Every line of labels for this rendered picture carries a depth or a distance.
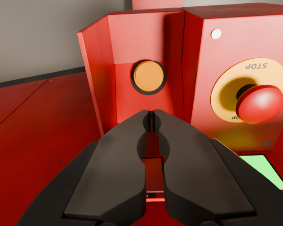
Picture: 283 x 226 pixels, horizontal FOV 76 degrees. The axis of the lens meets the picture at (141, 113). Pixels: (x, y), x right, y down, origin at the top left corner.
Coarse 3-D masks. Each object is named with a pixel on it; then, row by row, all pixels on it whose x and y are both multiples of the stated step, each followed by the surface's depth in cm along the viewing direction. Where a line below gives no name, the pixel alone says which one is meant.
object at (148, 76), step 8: (144, 64) 23; (152, 64) 23; (136, 72) 23; (144, 72) 23; (152, 72) 23; (160, 72) 23; (136, 80) 23; (144, 80) 23; (152, 80) 23; (160, 80) 23; (144, 88) 23; (152, 88) 23
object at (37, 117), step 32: (0, 96) 82; (32, 96) 74; (64, 96) 68; (0, 128) 57; (32, 128) 53; (64, 128) 50; (96, 128) 47; (0, 160) 44; (32, 160) 41; (64, 160) 39; (0, 192) 35; (32, 192) 34; (0, 224) 30; (160, 224) 25
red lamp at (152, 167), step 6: (144, 162) 22; (150, 162) 22; (156, 162) 22; (150, 168) 21; (156, 168) 21; (150, 174) 21; (156, 174) 20; (162, 174) 20; (150, 180) 20; (156, 180) 20; (162, 180) 20; (150, 186) 19; (156, 186) 19; (162, 186) 19
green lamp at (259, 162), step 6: (240, 156) 22; (246, 156) 22; (252, 156) 22; (258, 156) 22; (264, 156) 22; (252, 162) 21; (258, 162) 21; (264, 162) 21; (258, 168) 20; (264, 168) 20; (270, 168) 20; (264, 174) 20; (270, 174) 20; (276, 174) 20; (270, 180) 19; (276, 180) 19; (282, 186) 19
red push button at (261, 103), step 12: (252, 84) 17; (240, 96) 16; (252, 96) 15; (264, 96) 15; (276, 96) 15; (240, 108) 16; (252, 108) 16; (264, 108) 16; (276, 108) 16; (252, 120) 16; (264, 120) 16
